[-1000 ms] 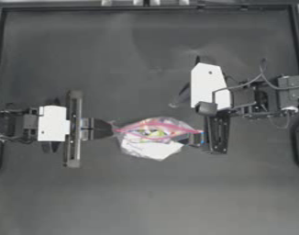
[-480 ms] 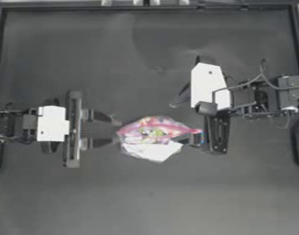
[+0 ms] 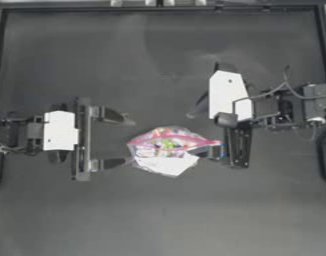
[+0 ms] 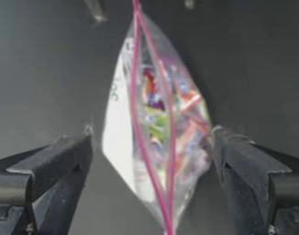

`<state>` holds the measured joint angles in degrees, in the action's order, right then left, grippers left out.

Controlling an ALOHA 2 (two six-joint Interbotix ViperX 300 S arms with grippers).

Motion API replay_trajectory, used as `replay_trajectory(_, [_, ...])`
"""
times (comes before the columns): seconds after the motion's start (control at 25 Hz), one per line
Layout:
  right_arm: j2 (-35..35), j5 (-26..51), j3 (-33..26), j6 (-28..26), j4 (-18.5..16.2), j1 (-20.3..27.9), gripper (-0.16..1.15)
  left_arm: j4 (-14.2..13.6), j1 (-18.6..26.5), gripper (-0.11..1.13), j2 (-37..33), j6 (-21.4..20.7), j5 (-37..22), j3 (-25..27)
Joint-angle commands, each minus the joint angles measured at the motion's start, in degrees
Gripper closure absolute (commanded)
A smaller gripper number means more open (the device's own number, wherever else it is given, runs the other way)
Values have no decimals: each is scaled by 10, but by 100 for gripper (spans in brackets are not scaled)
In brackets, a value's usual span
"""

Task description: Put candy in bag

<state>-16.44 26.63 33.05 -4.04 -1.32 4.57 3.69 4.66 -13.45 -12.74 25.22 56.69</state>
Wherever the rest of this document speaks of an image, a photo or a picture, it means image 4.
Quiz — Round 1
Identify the purple wrapped candy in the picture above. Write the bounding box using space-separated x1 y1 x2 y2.
145 96 167 112

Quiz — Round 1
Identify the orange wrapped candy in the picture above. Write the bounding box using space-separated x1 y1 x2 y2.
175 87 204 117

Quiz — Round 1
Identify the green candy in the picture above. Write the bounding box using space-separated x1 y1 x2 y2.
144 113 172 141

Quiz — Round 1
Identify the clear bag with pink zip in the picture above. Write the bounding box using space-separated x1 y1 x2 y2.
100 0 215 235

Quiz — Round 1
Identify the red wrapped candy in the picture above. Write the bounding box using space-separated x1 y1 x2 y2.
141 66 157 95

